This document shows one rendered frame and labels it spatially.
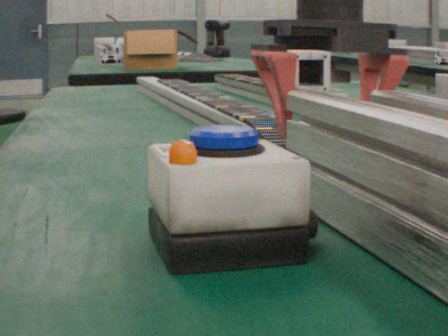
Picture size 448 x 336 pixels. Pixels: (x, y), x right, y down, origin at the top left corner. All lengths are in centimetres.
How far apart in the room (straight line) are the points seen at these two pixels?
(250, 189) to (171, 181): 4
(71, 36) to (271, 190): 1110
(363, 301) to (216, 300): 7
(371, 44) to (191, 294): 30
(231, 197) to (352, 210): 9
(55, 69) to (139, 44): 888
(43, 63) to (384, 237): 1111
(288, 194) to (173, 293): 8
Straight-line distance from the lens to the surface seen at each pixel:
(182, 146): 37
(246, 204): 38
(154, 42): 264
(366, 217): 42
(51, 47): 1148
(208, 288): 37
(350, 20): 58
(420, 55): 384
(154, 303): 35
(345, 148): 45
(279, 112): 59
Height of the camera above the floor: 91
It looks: 11 degrees down
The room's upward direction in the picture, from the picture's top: straight up
